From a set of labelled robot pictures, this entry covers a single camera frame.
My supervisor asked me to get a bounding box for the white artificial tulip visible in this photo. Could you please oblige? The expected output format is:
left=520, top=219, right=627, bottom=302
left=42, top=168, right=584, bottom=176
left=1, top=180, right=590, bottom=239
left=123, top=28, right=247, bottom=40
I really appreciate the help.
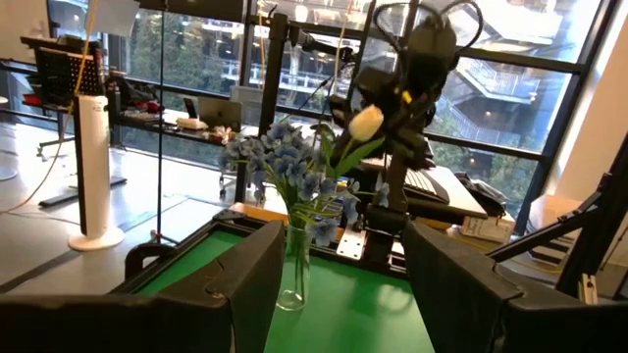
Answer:
left=318, top=103, right=388, bottom=197

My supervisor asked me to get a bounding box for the clear glass vase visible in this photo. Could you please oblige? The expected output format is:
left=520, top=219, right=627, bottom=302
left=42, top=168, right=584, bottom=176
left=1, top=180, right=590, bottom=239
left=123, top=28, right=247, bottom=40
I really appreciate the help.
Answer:
left=276, top=223, right=313, bottom=313

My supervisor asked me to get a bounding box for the black aluminium gantry frame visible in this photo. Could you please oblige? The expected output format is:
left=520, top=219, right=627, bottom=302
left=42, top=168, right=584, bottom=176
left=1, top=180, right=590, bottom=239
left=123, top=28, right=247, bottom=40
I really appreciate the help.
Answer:
left=485, top=136, right=628, bottom=301

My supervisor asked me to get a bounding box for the black thin tripod stand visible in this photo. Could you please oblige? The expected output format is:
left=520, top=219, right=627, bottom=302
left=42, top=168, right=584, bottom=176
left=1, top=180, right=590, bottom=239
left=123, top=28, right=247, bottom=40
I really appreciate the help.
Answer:
left=146, top=0, right=181, bottom=245

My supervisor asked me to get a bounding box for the silver aluminium bracket plate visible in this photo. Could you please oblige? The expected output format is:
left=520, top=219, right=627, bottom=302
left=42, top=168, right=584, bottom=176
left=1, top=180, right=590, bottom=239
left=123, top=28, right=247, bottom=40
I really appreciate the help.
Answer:
left=577, top=273, right=601, bottom=306

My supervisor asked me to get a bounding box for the black perforated panel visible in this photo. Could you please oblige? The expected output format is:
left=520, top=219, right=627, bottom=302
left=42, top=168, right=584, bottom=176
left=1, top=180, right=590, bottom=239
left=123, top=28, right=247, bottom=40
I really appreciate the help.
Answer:
left=33, top=46, right=105, bottom=98

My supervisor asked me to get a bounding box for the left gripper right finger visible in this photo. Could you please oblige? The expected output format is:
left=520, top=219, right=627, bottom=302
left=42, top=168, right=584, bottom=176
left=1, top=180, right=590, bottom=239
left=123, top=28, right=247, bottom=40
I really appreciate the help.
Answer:
left=401, top=220, right=628, bottom=353

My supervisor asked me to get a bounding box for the black frame handle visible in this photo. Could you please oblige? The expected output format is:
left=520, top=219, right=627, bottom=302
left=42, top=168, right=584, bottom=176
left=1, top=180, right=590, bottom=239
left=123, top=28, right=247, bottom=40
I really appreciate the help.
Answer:
left=124, top=241, right=173, bottom=281

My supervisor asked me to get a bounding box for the silver laptop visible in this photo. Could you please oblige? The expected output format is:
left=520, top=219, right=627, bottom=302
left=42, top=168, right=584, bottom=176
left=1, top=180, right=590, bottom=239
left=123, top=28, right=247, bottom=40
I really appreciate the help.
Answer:
left=183, top=95, right=245, bottom=133

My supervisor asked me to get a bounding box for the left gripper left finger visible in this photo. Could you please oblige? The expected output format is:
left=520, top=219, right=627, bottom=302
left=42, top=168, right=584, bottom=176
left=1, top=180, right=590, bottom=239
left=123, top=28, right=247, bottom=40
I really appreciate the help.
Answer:
left=0, top=223, right=286, bottom=353

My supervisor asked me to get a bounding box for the green table mat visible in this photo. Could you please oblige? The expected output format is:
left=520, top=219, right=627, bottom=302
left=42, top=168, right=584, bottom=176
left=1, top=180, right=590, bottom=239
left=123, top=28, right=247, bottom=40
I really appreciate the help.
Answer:
left=136, top=229, right=438, bottom=353

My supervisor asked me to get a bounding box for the blue artificial flower bunch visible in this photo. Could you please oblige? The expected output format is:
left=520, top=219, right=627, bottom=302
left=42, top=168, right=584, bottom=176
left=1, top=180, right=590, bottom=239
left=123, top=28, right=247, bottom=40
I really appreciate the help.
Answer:
left=274, top=146, right=393, bottom=249
left=217, top=121, right=344, bottom=246

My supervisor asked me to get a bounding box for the white printed paper sheet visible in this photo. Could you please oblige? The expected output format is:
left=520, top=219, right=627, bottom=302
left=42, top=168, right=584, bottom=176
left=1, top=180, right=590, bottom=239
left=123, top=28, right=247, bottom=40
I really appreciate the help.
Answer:
left=459, top=215, right=517, bottom=245

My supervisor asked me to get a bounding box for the black bag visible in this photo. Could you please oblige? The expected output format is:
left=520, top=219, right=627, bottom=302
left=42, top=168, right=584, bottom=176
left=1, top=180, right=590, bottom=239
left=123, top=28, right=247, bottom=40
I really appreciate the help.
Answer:
left=453, top=171, right=510, bottom=217

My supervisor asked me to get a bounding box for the white tower fan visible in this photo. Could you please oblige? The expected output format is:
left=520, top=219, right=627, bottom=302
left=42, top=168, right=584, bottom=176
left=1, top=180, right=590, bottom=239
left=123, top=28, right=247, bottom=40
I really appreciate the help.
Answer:
left=67, top=94, right=126, bottom=252

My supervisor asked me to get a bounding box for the black laptop keyboard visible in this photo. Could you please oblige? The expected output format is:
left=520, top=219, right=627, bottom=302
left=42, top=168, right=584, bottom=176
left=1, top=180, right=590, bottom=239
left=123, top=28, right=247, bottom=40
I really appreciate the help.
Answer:
left=402, top=168, right=451, bottom=206

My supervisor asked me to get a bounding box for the black thick post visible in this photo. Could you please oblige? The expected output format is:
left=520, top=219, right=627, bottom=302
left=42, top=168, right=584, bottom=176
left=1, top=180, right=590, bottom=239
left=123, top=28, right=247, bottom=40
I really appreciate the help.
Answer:
left=234, top=12, right=354, bottom=205

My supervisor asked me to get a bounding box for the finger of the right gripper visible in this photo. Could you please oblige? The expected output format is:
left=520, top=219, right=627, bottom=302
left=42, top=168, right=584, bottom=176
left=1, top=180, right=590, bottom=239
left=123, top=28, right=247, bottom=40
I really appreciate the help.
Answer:
left=388, top=122, right=417, bottom=166
left=412, top=117, right=439, bottom=164

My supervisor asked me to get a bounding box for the yellow hanging cable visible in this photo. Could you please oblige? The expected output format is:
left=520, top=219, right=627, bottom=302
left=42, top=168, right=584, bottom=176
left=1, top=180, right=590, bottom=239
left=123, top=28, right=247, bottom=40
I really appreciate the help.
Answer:
left=0, top=0, right=99, bottom=217

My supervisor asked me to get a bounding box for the brown cardboard box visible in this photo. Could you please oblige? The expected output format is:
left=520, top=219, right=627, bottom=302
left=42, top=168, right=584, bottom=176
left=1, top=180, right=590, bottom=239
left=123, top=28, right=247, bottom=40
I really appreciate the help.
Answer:
left=528, top=194, right=585, bottom=256

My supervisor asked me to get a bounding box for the black table edge frame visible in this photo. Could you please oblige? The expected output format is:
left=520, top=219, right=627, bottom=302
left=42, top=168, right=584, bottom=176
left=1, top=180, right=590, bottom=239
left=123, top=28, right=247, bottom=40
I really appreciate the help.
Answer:
left=125, top=208, right=411, bottom=283

